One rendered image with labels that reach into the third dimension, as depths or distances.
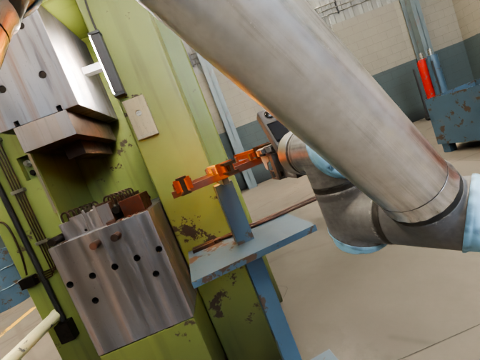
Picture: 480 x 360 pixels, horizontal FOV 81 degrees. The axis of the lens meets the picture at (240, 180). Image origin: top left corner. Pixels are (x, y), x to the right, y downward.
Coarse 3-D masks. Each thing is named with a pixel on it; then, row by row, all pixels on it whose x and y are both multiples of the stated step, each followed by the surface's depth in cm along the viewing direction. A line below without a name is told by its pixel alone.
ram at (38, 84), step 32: (32, 32) 100; (64, 32) 117; (32, 64) 100; (64, 64) 104; (96, 64) 120; (0, 96) 100; (32, 96) 101; (64, 96) 102; (96, 96) 125; (0, 128) 101
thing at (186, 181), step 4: (180, 176) 74; (184, 176) 67; (188, 176) 75; (176, 180) 66; (180, 180) 67; (184, 180) 75; (188, 180) 75; (176, 184) 74; (180, 184) 74; (184, 184) 67; (188, 184) 75; (192, 184) 75; (176, 188) 74; (180, 188) 75; (184, 188) 67; (188, 188) 75; (184, 192) 67; (188, 192) 67
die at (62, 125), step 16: (64, 112) 103; (16, 128) 102; (32, 128) 102; (48, 128) 103; (64, 128) 103; (80, 128) 108; (96, 128) 125; (32, 144) 103; (48, 144) 103; (64, 144) 113
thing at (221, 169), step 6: (222, 162) 74; (228, 162) 66; (234, 162) 66; (210, 168) 96; (216, 168) 74; (222, 168) 74; (228, 168) 68; (234, 168) 75; (222, 174) 74; (228, 174) 66
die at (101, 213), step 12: (132, 192) 138; (96, 204) 118; (108, 204) 107; (84, 216) 106; (96, 216) 107; (108, 216) 107; (120, 216) 113; (60, 228) 106; (72, 228) 106; (84, 228) 107; (96, 228) 107
